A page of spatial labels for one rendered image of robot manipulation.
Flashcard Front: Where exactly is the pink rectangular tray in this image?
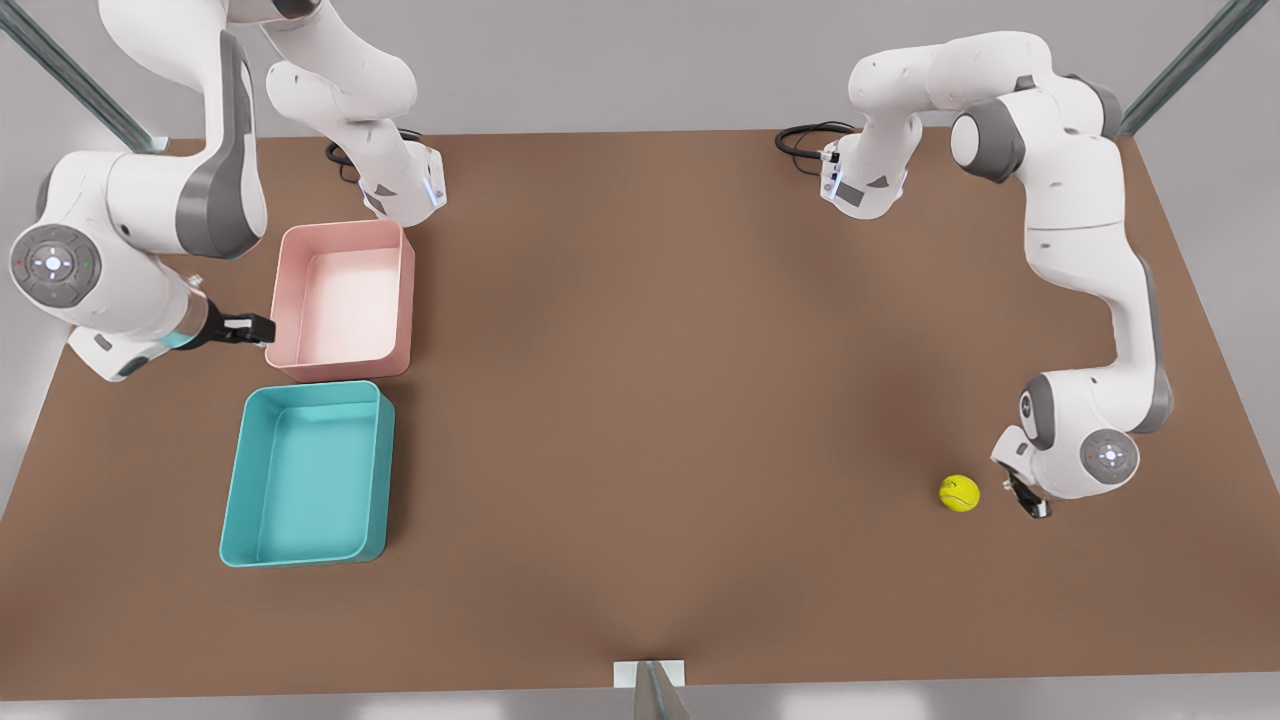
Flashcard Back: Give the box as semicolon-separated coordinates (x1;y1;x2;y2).
265;219;416;383

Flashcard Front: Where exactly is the teal rectangular tray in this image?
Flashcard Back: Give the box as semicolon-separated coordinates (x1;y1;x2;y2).
220;380;396;568

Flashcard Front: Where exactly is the black cable loop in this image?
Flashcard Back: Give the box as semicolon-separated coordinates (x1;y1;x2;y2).
325;128;426;185
774;121;859;178

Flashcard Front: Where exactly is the silver frame post with foot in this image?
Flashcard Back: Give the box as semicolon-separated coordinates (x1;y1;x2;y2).
613;659;691;720

